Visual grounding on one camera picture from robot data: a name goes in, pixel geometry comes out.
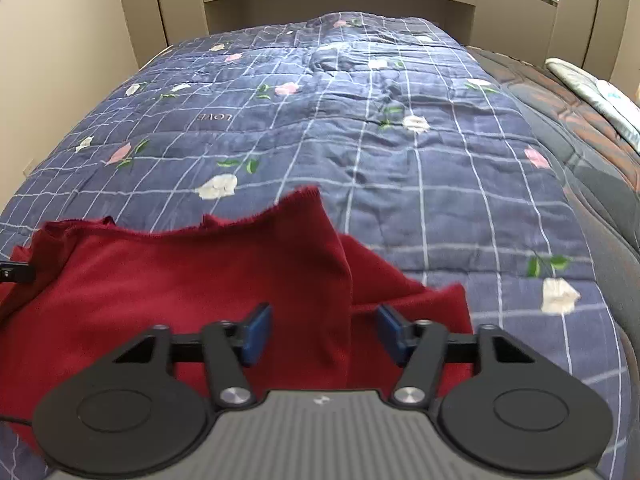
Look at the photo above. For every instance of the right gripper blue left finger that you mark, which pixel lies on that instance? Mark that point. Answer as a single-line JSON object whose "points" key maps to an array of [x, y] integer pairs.
{"points": [[245, 339]]}

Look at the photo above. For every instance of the beige left wardrobe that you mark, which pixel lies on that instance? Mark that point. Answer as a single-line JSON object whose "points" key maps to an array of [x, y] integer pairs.
{"points": [[155, 25]]}

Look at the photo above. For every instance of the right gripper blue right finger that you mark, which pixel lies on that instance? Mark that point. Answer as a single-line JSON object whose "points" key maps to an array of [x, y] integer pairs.
{"points": [[421, 341]]}

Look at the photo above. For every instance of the beige wardrobe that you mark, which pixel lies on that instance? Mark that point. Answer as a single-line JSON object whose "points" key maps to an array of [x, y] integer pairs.
{"points": [[588, 34], [155, 25]]}

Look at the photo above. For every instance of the beige right wardrobe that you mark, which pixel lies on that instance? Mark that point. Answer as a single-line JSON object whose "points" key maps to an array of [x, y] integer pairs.
{"points": [[588, 34]]}

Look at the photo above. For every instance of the blue plaid floral quilt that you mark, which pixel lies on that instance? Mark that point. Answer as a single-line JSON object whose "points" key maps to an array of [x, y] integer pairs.
{"points": [[417, 153]]}

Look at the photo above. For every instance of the red long sleeve shirt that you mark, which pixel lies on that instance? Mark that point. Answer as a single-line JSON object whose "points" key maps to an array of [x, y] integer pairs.
{"points": [[97, 285]]}

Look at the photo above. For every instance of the dark quilted mattress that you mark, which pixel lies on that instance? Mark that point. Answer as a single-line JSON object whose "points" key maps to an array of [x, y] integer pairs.
{"points": [[599, 172]]}

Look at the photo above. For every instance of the light floral pillow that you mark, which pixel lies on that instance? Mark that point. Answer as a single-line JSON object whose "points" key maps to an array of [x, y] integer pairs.
{"points": [[622, 113]]}

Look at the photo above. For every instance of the white wall socket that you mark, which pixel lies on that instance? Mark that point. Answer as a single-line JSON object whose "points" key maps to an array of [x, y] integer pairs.
{"points": [[29, 167]]}

